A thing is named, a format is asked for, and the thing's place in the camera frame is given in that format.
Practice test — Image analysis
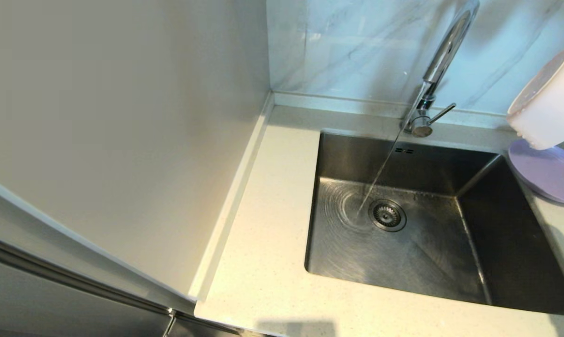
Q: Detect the stainless steel sink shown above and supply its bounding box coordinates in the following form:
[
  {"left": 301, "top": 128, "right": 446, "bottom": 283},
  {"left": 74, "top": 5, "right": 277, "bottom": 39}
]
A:
[{"left": 304, "top": 131, "right": 564, "bottom": 315}]

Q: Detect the purple plastic plate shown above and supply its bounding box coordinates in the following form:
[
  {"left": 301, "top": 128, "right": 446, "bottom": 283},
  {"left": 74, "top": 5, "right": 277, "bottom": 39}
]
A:
[{"left": 508, "top": 139, "right": 564, "bottom": 205}]

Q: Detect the white tall cabinet panel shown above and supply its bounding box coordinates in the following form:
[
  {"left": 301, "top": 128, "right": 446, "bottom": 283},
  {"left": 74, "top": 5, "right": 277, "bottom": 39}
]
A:
[{"left": 0, "top": 0, "right": 272, "bottom": 314}]

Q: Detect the chrome gooseneck faucet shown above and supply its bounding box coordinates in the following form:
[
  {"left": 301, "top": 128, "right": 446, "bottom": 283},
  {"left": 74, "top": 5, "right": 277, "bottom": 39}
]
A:
[{"left": 401, "top": 0, "right": 481, "bottom": 138}]

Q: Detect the round metal drain strainer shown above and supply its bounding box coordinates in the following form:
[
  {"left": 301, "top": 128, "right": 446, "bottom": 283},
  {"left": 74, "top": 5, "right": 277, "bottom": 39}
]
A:
[{"left": 369, "top": 199, "right": 407, "bottom": 232}]

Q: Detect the stainless steel appliance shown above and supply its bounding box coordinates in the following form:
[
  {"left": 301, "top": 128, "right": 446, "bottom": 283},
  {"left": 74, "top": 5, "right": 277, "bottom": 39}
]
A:
[{"left": 0, "top": 190, "right": 264, "bottom": 337}]

